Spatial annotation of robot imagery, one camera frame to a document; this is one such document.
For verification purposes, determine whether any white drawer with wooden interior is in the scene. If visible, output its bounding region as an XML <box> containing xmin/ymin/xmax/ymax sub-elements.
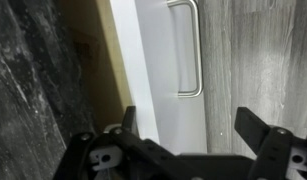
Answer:
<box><xmin>57</xmin><ymin>0</ymin><xmax>208</xmax><ymax>156</ymax></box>

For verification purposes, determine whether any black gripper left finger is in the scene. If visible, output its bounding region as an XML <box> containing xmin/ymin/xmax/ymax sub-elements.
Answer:
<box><xmin>52</xmin><ymin>105</ymin><xmax>201</xmax><ymax>180</ymax></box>

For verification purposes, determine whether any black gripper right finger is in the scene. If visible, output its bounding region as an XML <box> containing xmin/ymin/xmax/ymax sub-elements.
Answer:
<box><xmin>233</xmin><ymin>106</ymin><xmax>307</xmax><ymax>180</ymax></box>

